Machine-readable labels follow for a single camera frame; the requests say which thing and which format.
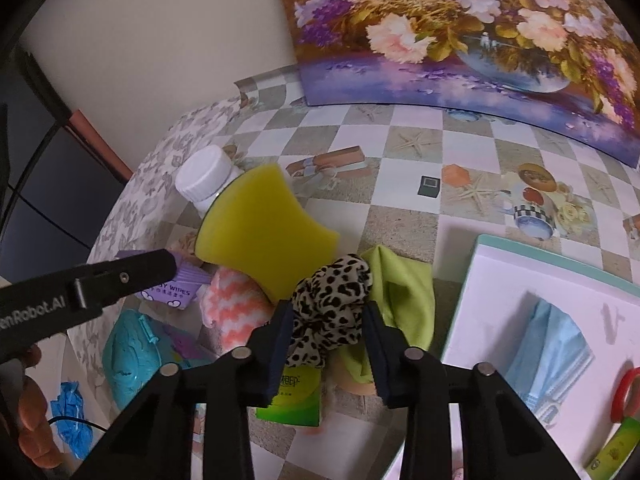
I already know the white plastic bottle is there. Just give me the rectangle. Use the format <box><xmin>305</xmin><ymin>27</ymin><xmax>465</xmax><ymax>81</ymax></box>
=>
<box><xmin>175</xmin><ymin>145</ymin><xmax>246</xmax><ymax>218</ymax></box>

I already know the purple wipes packet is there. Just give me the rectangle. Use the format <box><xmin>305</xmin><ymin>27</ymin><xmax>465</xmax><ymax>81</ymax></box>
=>
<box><xmin>135</xmin><ymin>252</ymin><xmax>211</xmax><ymax>311</ymax></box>

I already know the yellow-green and white tissue packet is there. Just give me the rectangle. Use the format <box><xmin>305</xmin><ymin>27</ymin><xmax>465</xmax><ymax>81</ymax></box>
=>
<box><xmin>585</xmin><ymin>417</ymin><xmax>640</xmax><ymax>480</ymax></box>

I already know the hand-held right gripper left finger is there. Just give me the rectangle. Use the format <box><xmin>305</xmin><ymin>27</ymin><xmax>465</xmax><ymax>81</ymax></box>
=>
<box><xmin>82</xmin><ymin>300</ymin><xmax>296</xmax><ymax>480</ymax></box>

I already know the teal-rimmed white tray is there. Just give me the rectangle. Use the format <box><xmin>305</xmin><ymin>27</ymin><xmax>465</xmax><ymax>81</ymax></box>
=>
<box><xmin>440</xmin><ymin>234</ymin><xmax>640</xmax><ymax>480</ymax></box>

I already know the teal round plastic container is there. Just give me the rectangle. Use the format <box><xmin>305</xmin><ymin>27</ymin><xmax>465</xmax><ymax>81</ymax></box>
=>
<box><xmin>102</xmin><ymin>308</ymin><xmax>168</xmax><ymax>411</ymax></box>

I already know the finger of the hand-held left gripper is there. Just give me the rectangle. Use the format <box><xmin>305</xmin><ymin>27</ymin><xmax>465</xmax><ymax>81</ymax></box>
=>
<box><xmin>72</xmin><ymin>249</ymin><xmax>180</xmax><ymax>311</ymax></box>

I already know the blue plastic bag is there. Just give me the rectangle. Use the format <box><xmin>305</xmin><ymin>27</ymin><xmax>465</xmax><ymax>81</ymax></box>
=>
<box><xmin>50</xmin><ymin>381</ymin><xmax>96</xmax><ymax>461</ymax></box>

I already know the floral painting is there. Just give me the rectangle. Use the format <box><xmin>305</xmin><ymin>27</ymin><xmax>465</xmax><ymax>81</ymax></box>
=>
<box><xmin>272</xmin><ymin>0</ymin><xmax>640</xmax><ymax>168</ymax></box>

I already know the leopard print scrunchie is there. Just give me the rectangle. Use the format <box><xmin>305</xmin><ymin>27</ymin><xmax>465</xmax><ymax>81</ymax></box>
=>
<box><xmin>285</xmin><ymin>254</ymin><xmax>373</xmax><ymax>368</ymax></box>

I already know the green tissue packet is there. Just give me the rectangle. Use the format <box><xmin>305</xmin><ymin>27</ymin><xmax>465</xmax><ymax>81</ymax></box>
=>
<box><xmin>255</xmin><ymin>367</ymin><xmax>323</xmax><ymax>426</ymax></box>

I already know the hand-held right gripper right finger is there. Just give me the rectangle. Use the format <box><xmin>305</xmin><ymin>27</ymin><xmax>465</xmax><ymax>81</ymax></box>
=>
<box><xmin>362</xmin><ymin>301</ymin><xmax>563</xmax><ymax>480</ymax></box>

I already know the blue face mask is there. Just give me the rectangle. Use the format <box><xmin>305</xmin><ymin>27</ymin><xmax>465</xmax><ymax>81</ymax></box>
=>
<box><xmin>502</xmin><ymin>297</ymin><xmax>596</xmax><ymax>428</ymax></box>

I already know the lime green cloth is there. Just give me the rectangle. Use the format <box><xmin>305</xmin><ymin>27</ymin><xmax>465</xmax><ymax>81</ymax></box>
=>
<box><xmin>332</xmin><ymin>245</ymin><xmax>435</xmax><ymax>383</ymax></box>

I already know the person's left hand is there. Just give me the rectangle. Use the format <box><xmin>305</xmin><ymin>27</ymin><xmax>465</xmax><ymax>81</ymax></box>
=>
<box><xmin>15</xmin><ymin>342</ymin><xmax>66</xmax><ymax>471</ymax></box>

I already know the pink and white cloth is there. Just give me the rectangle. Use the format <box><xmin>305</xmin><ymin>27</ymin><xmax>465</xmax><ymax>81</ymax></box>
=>
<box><xmin>202</xmin><ymin>266</ymin><xmax>273</xmax><ymax>353</ymax></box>

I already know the yellow sponge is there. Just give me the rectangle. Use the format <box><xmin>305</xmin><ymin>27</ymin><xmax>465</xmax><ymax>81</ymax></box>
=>
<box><xmin>195</xmin><ymin>164</ymin><xmax>340</xmax><ymax>303</ymax></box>

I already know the thin black cable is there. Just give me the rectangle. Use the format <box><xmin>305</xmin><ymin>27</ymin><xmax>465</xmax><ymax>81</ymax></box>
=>
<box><xmin>50</xmin><ymin>415</ymin><xmax>108</xmax><ymax>431</ymax></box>

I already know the red tape roll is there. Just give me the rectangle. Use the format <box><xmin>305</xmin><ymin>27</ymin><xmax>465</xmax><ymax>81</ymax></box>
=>
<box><xmin>610</xmin><ymin>366</ymin><xmax>640</xmax><ymax>423</ymax></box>

